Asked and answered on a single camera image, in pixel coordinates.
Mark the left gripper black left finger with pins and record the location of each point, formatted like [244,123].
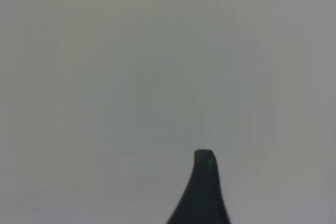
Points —
[193,200]

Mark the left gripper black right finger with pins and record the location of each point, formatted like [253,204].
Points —
[214,200]

